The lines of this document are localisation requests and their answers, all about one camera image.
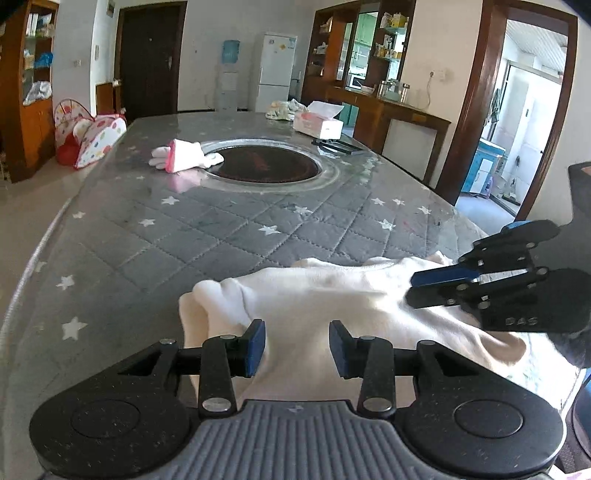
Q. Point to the wooden display cabinet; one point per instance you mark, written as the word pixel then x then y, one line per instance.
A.
pixel 32 134

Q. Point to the white refrigerator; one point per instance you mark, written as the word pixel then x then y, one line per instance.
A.
pixel 276 69

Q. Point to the polka dot play tent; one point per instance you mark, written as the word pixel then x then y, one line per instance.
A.
pixel 97 138

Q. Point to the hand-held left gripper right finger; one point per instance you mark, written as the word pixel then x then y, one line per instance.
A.
pixel 339 347

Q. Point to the light blue cabinet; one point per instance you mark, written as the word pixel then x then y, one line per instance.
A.
pixel 482 166

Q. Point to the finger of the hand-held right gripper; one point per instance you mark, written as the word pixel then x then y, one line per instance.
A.
pixel 443 277
pixel 517 240

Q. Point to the black flat object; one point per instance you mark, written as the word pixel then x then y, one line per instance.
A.
pixel 337 145

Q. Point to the pink and white tissue box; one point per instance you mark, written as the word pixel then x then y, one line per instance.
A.
pixel 316 123

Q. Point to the white water dispenser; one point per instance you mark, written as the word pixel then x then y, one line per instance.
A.
pixel 228 87

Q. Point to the round black induction cooktop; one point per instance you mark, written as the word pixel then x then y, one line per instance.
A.
pixel 265 164

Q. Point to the dark wooden door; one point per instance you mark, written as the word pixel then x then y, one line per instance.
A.
pixel 147 60

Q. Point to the microwave oven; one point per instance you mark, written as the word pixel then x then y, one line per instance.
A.
pixel 356 81

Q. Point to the cream garment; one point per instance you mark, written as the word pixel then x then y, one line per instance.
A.
pixel 323 295

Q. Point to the patterned cloth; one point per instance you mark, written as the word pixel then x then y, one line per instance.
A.
pixel 282 110

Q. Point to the wooden sideboard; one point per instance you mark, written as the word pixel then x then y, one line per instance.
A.
pixel 397 120

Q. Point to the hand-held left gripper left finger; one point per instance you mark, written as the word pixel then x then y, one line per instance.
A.
pixel 255 347

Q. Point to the glass jar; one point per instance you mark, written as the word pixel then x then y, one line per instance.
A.
pixel 405 93
pixel 388 90

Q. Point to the wooden wall shelf unit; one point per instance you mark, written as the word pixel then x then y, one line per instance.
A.
pixel 334 50

